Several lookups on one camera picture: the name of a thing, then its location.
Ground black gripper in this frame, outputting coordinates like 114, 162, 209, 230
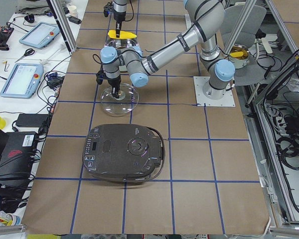
96, 70, 121, 97
103, 1, 126, 38

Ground yellow toy corn cob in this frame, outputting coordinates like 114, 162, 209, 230
108, 30, 137, 39

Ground glass pot lid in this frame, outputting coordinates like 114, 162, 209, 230
100, 83, 139, 116

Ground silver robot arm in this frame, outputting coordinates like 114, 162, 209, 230
96, 0, 235, 100
103, 0, 127, 38

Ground pale green electric pot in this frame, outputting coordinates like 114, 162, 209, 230
104, 37, 143, 73

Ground pot with corn on chair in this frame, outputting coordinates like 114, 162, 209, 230
228, 44, 250, 69

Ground white paper cup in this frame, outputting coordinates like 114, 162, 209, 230
67, 5, 78, 17

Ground dark grey rice cooker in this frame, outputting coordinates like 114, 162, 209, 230
82, 123, 165, 183

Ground far blue teach pendant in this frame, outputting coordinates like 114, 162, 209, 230
19, 22, 60, 49

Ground blue teach pendant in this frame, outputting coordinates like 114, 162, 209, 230
0, 63, 44, 99
19, 22, 60, 49

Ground near blue teach pendant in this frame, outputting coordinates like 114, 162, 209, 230
0, 63, 44, 99

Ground black power adapter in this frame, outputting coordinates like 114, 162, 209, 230
15, 114, 48, 127

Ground black red computer box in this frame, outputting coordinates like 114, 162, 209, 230
0, 129, 38, 186

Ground grey chair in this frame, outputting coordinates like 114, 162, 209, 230
220, 5, 267, 86

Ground aluminium frame post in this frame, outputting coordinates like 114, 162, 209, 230
47, 0, 77, 53

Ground black handled scissors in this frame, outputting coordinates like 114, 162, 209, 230
15, 48, 35, 63

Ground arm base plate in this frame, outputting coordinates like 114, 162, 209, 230
193, 76, 236, 107

